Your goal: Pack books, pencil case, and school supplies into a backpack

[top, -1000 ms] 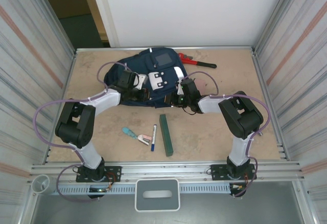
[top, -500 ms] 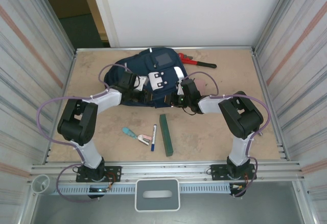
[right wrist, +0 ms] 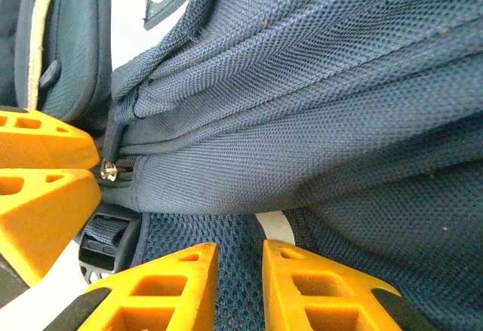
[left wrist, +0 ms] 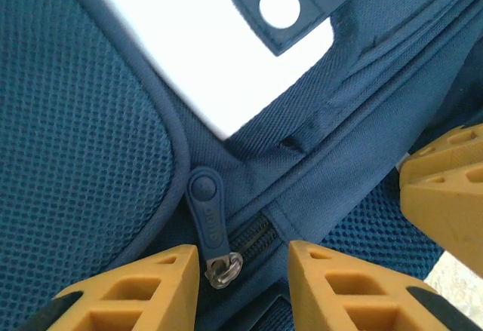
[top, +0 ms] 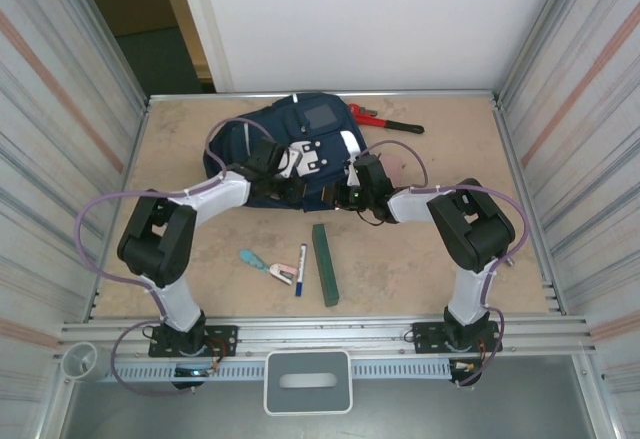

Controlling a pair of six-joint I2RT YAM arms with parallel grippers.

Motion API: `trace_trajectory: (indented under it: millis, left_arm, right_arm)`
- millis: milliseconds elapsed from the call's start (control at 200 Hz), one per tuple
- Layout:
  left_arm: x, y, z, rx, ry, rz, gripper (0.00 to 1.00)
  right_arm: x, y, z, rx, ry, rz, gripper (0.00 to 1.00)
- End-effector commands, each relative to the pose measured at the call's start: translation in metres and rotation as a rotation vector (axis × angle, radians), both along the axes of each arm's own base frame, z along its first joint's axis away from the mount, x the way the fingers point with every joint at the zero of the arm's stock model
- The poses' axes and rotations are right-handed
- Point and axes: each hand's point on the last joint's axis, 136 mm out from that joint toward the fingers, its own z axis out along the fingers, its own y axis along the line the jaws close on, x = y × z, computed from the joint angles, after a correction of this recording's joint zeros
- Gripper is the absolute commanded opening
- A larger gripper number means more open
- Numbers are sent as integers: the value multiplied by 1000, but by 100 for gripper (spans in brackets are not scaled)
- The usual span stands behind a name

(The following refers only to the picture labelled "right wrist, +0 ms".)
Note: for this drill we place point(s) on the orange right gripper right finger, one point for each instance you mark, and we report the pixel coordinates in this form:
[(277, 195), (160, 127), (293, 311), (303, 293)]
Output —
[(279, 289)]

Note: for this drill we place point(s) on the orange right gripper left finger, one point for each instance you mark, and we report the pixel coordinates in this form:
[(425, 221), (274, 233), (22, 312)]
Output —
[(203, 270)]

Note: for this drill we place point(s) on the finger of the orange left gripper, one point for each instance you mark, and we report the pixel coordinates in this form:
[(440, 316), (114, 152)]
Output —
[(56, 150), (45, 214)]

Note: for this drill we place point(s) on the navy blue backpack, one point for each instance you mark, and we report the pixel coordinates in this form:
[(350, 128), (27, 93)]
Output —
[(302, 120)]

